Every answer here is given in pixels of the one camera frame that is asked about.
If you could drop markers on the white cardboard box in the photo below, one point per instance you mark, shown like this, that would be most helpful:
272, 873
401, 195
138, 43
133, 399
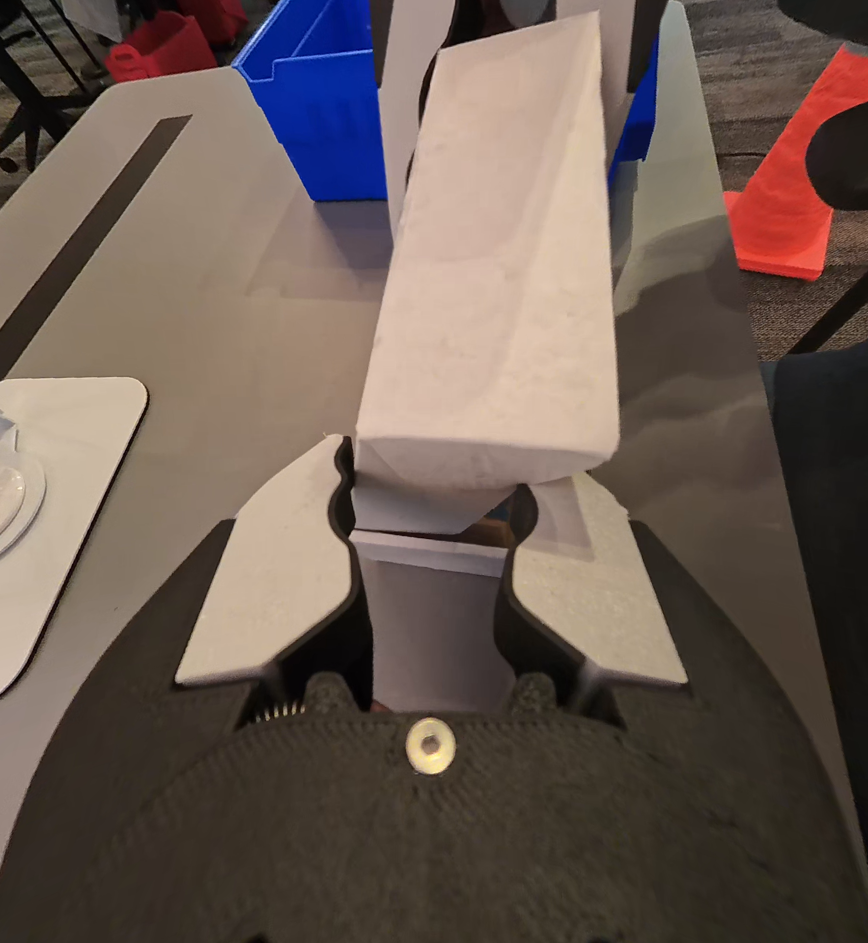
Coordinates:
493, 295

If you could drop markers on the orange traffic cone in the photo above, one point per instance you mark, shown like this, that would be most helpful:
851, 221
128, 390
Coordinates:
795, 184

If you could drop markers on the person's dark clothing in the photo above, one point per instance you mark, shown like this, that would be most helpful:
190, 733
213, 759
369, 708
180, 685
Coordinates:
846, 589

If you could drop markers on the black office chair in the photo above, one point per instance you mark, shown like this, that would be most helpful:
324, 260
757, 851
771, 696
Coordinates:
28, 88
861, 147

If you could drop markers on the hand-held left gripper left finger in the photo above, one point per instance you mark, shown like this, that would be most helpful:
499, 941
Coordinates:
271, 582

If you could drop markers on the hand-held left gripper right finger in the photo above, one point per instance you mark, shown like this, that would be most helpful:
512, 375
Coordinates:
603, 597

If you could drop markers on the blue plastic bin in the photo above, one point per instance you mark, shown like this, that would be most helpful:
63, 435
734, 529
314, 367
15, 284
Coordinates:
316, 110

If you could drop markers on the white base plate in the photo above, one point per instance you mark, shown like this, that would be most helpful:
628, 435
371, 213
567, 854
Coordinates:
73, 479

